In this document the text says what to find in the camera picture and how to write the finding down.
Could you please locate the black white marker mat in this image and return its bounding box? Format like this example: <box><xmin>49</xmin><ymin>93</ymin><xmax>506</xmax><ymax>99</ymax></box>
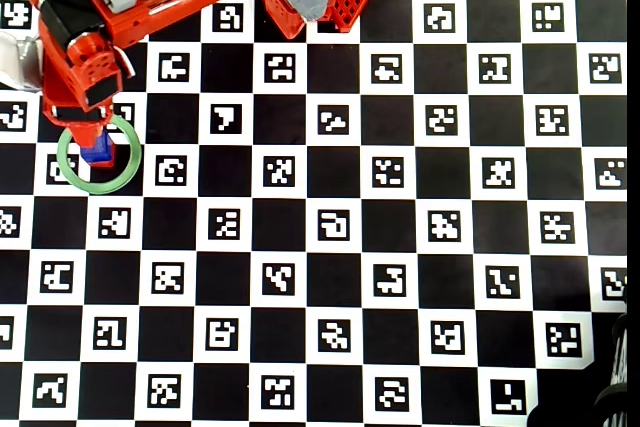
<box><xmin>0</xmin><ymin>0</ymin><xmax>629</xmax><ymax>427</ymax></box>

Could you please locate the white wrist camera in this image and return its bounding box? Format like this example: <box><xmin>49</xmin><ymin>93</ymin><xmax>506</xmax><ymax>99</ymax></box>
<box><xmin>0</xmin><ymin>31</ymin><xmax>47</xmax><ymax>94</ymax></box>

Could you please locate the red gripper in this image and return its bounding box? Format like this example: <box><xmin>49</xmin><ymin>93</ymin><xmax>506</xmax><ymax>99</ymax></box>
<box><xmin>39</xmin><ymin>29</ymin><xmax>137</xmax><ymax>141</ymax></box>

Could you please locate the green ring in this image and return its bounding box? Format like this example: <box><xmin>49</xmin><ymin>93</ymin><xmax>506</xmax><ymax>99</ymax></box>
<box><xmin>56</xmin><ymin>114</ymin><xmax>144</xmax><ymax>196</ymax></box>

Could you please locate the black stand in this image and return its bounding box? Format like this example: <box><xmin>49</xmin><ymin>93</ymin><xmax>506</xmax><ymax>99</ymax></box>
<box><xmin>592</xmin><ymin>311</ymin><xmax>629</xmax><ymax>427</ymax></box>

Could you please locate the blue cube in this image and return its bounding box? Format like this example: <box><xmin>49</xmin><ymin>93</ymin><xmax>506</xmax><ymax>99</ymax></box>
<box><xmin>79</xmin><ymin>141</ymin><xmax>116</xmax><ymax>164</ymax></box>

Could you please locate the red cube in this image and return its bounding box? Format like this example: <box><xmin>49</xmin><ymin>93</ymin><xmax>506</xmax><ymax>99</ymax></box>
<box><xmin>92</xmin><ymin>145</ymin><xmax>118</xmax><ymax>170</ymax></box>

